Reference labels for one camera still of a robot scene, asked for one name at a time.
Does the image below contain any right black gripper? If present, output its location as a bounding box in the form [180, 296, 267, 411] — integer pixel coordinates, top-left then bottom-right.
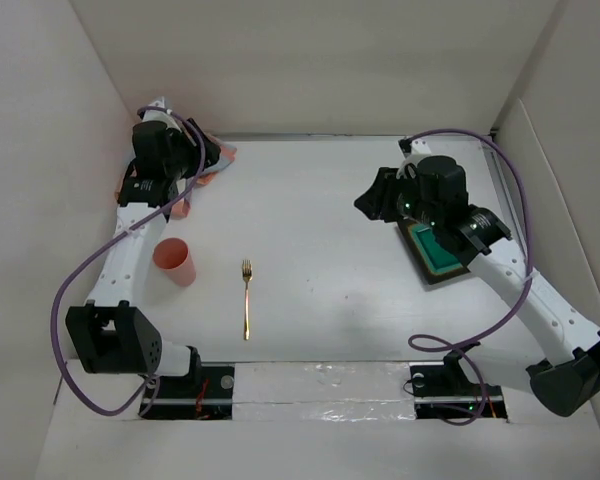
[354, 166, 442, 229]

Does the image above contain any orange blue checkered cloth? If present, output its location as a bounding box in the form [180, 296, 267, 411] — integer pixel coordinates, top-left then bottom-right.
[113, 130, 238, 220]

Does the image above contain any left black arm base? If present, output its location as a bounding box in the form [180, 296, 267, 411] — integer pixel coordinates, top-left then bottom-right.
[139, 363, 235, 421]

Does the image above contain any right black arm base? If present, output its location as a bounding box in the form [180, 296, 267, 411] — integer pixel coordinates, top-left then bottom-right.
[403, 352, 508, 423]

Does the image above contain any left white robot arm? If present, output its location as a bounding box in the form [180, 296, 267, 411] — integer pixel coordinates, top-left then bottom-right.
[65, 107, 208, 397]

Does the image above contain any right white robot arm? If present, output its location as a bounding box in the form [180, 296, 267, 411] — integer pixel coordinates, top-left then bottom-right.
[354, 155, 600, 417]

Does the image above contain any green square plate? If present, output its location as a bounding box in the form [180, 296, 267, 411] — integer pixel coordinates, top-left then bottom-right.
[397, 220, 469, 286]

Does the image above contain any pink plastic cup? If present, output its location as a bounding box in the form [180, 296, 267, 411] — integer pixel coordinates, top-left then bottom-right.
[152, 238, 196, 287]

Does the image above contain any gold fork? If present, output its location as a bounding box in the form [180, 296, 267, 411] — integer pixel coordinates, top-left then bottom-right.
[242, 259, 253, 341]

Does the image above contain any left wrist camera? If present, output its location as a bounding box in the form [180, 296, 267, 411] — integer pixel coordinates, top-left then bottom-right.
[137, 96, 174, 123]

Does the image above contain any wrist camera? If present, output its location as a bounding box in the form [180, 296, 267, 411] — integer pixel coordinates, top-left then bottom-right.
[398, 137, 432, 175]
[137, 96, 174, 123]

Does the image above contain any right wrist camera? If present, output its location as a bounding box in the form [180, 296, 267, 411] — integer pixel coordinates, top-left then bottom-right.
[398, 137, 432, 175]

